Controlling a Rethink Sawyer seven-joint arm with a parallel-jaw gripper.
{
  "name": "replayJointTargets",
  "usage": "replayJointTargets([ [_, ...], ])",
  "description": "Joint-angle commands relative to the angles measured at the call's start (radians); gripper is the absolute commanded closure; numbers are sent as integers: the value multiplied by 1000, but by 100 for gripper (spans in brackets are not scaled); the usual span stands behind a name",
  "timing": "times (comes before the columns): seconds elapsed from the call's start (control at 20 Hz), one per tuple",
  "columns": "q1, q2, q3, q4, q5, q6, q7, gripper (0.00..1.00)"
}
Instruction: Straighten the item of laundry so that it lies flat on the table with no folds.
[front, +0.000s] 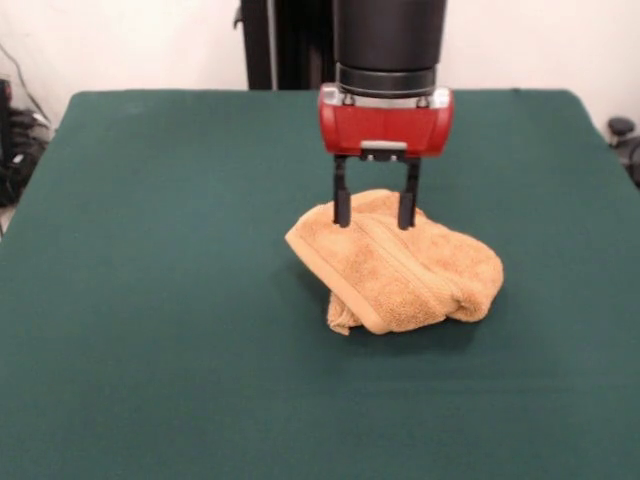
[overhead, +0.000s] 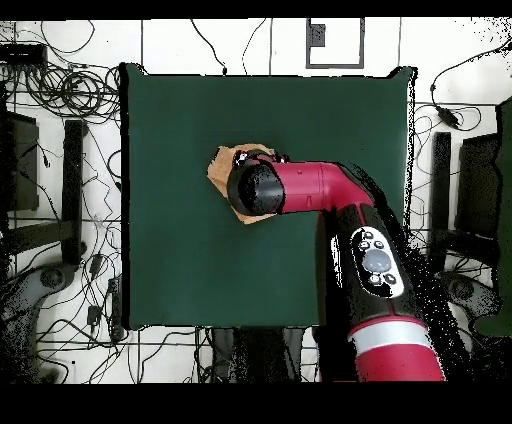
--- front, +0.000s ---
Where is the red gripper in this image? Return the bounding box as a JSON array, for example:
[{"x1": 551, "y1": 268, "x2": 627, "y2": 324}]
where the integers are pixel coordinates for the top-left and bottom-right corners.
[{"x1": 318, "y1": 97, "x2": 456, "y2": 232}]

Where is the orange terry towel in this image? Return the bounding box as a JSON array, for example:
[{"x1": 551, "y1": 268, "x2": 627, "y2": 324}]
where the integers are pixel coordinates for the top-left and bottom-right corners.
[{"x1": 284, "y1": 188, "x2": 505, "y2": 336}]

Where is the dark green tablecloth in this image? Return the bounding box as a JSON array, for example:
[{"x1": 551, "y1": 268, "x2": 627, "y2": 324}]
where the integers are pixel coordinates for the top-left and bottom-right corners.
[{"x1": 0, "y1": 88, "x2": 640, "y2": 480}]

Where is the office chair base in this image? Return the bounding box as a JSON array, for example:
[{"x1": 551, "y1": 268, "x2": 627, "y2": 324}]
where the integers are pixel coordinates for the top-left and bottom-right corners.
[
  {"x1": 606, "y1": 116, "x2": 640, "y2": 190},
  {"x1": 0, "y1": 107, "x2": 54, "y2": 209}
]

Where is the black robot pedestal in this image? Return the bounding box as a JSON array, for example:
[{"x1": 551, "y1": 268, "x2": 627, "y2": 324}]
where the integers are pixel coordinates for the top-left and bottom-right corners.
[{"x1": 233, "y1": 0, "x2": 335, "y2": 91}]

